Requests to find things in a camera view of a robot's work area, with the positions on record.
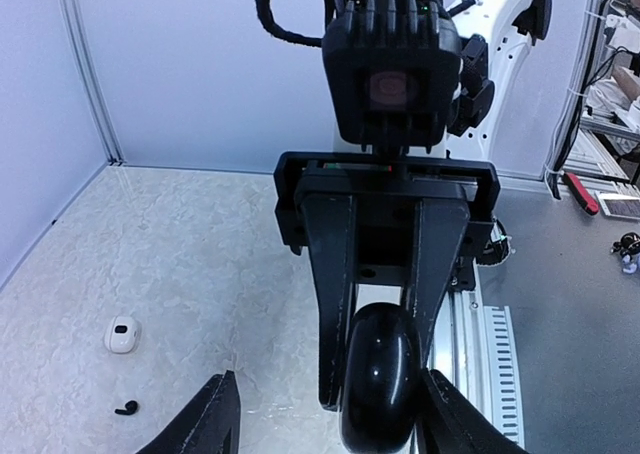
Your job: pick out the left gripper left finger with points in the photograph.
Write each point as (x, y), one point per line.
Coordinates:
(208, 423)

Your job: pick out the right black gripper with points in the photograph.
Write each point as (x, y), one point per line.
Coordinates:
(420, 223)

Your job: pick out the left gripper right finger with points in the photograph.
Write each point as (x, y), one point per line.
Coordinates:
(450, 424)

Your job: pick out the black earbud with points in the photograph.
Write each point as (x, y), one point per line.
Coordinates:
(130, 408)

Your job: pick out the black round charging case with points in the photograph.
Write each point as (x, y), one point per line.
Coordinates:
(382, 375)

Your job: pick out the white earbud charging case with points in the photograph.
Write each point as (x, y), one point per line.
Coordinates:
(122, 335)

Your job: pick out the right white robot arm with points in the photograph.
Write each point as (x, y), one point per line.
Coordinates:
(496, 36)

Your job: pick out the smartphone on table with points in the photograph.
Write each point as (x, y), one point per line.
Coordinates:
(619, 205)

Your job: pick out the small black figurine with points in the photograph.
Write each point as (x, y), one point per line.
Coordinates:
(628, 248)

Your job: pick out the front aluminium rail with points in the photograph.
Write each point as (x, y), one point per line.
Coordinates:
(474, 347)

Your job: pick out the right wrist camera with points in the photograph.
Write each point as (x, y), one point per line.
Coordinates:
(393, 69)

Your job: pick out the red handled tool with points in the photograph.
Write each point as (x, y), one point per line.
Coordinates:
(579, 192)

